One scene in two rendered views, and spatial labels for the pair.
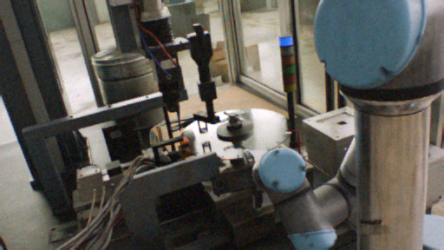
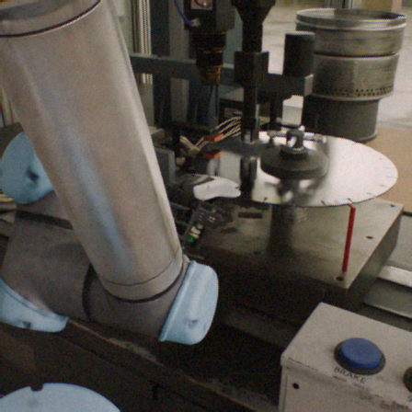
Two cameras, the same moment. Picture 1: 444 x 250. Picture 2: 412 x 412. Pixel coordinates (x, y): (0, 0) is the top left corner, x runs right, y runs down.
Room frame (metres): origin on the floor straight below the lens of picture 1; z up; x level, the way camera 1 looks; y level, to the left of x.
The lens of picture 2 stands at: (0.38, -0.57, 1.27)
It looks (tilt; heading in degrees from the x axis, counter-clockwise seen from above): 27 degrees down; 51
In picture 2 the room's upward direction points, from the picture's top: straight up
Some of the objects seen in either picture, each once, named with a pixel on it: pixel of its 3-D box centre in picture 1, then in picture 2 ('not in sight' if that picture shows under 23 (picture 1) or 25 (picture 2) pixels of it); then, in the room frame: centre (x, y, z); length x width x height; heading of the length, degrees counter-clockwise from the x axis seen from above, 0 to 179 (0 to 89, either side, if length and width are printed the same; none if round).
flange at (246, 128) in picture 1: (234, 127); (293, 155); (1.00, -0.03, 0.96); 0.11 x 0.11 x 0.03
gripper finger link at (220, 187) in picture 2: (255, 154); (223, 190); (0.82, -0.07, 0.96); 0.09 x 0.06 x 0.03; 5
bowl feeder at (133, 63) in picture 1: (133, 88); (343, 77); (1.68, 0.38, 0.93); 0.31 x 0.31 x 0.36
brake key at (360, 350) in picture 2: not in sight; (359, 357); (0.75, -0.36, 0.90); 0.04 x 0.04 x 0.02
